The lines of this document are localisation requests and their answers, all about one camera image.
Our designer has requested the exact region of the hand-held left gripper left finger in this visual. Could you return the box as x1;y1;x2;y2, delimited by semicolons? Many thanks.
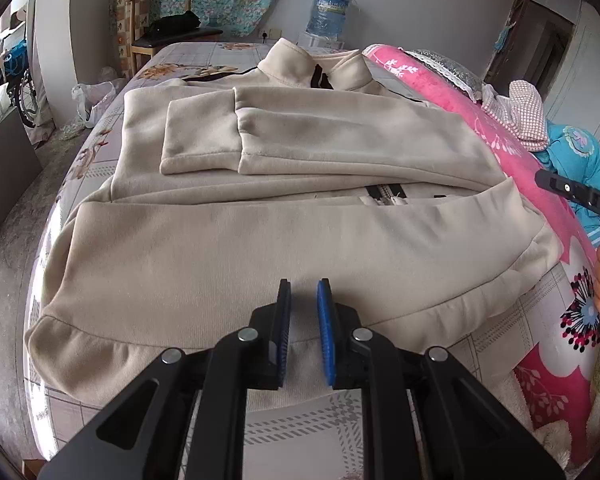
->
39;278;293;480

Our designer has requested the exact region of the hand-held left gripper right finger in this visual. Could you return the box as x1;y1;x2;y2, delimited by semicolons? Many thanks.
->
316;278;566;480

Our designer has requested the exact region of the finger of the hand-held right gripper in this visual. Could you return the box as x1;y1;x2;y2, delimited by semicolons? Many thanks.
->
536;167;600;211

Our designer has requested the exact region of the beige zip jacket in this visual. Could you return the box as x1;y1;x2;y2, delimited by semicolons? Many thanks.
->
24;37;563;393

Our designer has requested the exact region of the blue floral quilt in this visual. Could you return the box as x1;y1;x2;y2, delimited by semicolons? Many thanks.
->
532;122;600;246

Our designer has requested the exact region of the pink checkered cloth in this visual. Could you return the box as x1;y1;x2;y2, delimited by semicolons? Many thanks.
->
480;80;549;153

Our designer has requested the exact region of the pink floral blanket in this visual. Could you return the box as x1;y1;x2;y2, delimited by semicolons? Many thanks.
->
362;44;600;431

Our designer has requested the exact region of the dark wooden door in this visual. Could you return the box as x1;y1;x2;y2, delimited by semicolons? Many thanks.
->
485;0;588;111

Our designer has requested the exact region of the grey lace-trimmed pillow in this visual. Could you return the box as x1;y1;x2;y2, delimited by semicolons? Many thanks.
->
402;49;483;103

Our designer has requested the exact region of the white water dispenser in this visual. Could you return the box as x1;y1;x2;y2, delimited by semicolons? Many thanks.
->
300;35;346;52

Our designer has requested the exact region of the white plastic bag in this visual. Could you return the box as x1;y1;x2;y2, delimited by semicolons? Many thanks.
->
71;79;126;128

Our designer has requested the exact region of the blue water bottle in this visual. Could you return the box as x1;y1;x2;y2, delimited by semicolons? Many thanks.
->
306;0;353;41

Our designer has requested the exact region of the wooden chair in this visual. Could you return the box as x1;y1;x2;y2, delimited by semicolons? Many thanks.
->
115;0;224;78

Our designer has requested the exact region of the grey cabinet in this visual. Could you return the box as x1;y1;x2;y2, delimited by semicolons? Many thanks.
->
0;105;41;248

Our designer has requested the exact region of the black bag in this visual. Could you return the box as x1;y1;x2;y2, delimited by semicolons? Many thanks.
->
145;11;202;38

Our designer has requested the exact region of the patterned cardboard box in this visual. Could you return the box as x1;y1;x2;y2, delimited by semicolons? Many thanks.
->
114;0;153;78

